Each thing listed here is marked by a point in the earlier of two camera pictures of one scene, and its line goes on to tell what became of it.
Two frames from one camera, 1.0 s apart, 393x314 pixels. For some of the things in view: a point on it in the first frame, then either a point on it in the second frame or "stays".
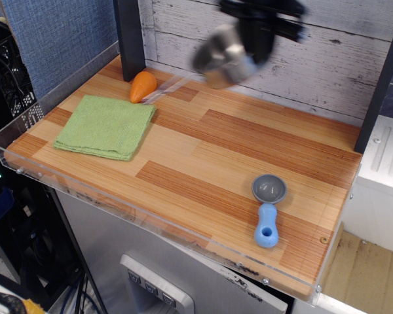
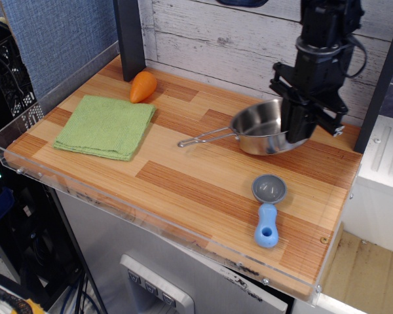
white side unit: x=375 y=209 stays
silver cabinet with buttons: x=136 y=269 stays
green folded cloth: x=108 y=129 stays
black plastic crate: x=12 y=103 stays
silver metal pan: x=218 y=57 → x=259 y=129
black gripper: x=259 y=35 → x=310 y=91
